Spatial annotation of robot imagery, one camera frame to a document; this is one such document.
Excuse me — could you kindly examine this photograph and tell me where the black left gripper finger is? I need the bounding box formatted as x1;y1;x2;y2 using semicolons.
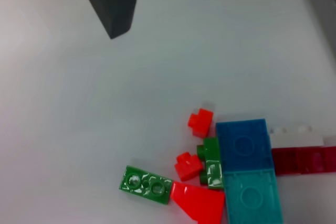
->
76;0;138;40

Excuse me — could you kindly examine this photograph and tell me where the teal toy brick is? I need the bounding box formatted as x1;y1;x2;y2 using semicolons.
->
222;168;285;224

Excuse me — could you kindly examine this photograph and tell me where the grey-green perforated storage bin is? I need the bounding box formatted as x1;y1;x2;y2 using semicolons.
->
296;0;336;62

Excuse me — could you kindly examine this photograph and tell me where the tiny red toy brick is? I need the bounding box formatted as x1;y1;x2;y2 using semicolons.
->
187;108;214;138

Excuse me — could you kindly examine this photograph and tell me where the small red toy brick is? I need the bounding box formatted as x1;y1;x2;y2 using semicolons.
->
174;152;204;182

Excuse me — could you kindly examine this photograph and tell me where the flat green toy brick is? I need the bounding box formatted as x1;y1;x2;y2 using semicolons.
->
118;165;174;205

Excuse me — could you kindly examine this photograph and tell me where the dark green toy brick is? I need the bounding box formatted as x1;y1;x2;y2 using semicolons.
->
196;137;224;190

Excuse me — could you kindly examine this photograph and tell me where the blue toy brick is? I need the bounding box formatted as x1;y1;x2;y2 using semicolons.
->
215;118;274;174

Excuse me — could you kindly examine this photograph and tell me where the large red toy brick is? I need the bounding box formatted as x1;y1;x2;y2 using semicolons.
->
170;181;226;224

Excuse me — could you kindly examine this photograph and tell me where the white toy brick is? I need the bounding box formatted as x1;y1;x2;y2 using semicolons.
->
269;125;324;148

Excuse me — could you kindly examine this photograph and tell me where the dark red toy brick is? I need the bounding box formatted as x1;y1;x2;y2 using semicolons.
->
270;136;336;176

